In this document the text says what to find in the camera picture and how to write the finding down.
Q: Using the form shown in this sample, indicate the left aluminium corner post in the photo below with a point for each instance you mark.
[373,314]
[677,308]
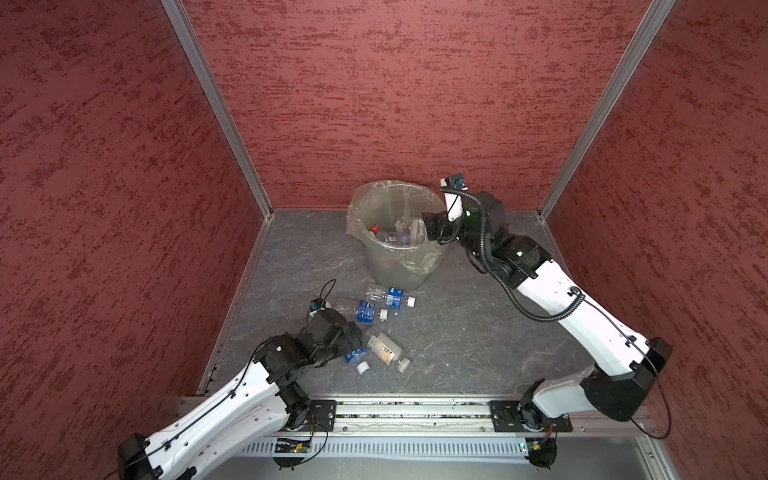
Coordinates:
[183,28]

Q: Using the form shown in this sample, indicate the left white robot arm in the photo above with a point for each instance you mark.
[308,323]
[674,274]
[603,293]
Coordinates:
[262,399]

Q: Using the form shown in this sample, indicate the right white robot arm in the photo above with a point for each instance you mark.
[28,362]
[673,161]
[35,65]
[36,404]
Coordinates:
[626,365]

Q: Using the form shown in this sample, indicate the clear plastic bin liner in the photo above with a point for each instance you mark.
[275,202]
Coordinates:
[414,252]

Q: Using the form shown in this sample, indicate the white slotted cable duct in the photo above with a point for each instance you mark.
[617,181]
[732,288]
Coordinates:
[483,449]

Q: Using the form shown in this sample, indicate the slim clear blue bottle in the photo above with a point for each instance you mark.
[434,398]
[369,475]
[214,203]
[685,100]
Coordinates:
[396,239]

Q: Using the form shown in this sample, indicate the aluminium corner post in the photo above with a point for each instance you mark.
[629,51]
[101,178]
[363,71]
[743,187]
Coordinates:
[183,28]
[639,44]

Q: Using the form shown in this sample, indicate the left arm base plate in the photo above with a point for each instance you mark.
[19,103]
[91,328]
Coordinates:
[311,415]

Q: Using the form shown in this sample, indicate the yellow label clear bottle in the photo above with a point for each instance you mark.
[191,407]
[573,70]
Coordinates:
[388,351]

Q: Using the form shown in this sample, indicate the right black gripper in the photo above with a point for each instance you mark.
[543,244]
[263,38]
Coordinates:
[438,222]

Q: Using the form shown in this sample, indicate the right aluminium corner post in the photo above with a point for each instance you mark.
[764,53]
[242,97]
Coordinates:
[639,44]

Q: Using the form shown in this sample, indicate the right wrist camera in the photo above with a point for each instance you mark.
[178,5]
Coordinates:
[454,202]

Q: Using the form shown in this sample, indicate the white label square bottle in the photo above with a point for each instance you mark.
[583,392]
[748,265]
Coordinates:
[417,232]

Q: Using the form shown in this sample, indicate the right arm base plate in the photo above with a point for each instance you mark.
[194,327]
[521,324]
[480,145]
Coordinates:
[510,417]

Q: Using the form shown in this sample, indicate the green plastic waste bin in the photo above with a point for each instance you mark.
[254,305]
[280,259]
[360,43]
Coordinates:
[393,264]

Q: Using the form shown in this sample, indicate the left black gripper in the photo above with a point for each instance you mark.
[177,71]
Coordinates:
[355,338]

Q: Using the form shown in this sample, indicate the small blue label bottle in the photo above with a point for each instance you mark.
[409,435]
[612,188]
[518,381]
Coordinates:
[357,359]

